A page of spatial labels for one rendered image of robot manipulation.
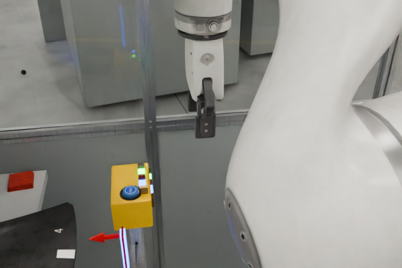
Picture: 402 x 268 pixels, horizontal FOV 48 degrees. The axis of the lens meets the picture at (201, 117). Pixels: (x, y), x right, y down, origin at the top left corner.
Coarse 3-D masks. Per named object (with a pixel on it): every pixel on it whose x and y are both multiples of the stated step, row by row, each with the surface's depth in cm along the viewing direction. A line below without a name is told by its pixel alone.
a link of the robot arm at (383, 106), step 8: (384, 96) 27; (392, 96) 26; (400, 96) 26; (360, 104) 26; (368, 104) 26; (376, 104) 26; (384, 104) 25; (392, 104) 25; (400, 104) 25; (376, 112) 25; (384, 112) 24; (392, 112) 24; (400, 112) 24; (384, 120) 24; (392, 120) 24; (400, 120) 24; (392, 128) 23; (400, 128) 23; (400, 136) 23
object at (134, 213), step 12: (120, 168) 122; (132, 168) 122; (144, 168) 122; (120, 180) 118; (132, 180) 118; (120, 192) 113; (120, 204) 110; (132, 204) 111; (144, 204) 112; (120, 216) 112; (132, 216) 113; (144, 216) 114; (120, 228) 114; (132, 228) 115
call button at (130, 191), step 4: (124, 188) 113; (128, 188) 113; (132, 188) 113; (136, 188) 113; (124, 192) 112; (128, 192) 112; (132, 192) 112; (136, 192) 112; (124, 196) 112; (128, 196) 112; (132, 196) 112
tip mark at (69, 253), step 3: (60, 249) 85; (63, 249) 85; (66, 249) 85; (69, 249) 86; (72, 249) 86; (57, 252) 85; (60, 252) 85; (63, 252) 85; (66, 252) 85; (69, 252) 85; (72, 252) 85; (57, 255) 84; (60, 255) 84; (63, 255) 85; (66, 255) 85; (69, 255) 85; (72, 255) 85
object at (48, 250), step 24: (24, 216) 90; (48, 216) 90; (72, 216) 90; (0, 240) 85; (24, 240) 86; (48, 240) 86; (72, 240) 87; (0, 264) 81; (24, 264) 82; (48, 264) 83; (72, 264) 84
